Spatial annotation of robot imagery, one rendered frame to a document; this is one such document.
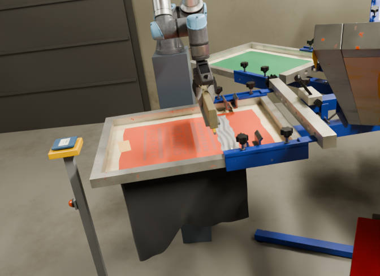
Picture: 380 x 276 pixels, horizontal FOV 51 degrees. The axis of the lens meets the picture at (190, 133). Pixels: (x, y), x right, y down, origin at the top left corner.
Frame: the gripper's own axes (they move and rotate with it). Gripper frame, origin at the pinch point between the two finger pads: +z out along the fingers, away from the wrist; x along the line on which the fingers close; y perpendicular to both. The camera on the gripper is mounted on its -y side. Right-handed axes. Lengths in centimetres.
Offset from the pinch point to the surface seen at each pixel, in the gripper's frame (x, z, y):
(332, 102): -52, 6, -3
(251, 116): -20.8, 13.7, 11.7
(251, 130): -17.2, 13.6, -3.5
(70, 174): 65, 28, 10
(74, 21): 100, -4, 278
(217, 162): 1.2, 11.1, -29.4
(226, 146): -4.5, 13.2, -14.5
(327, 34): -9, -46, -99
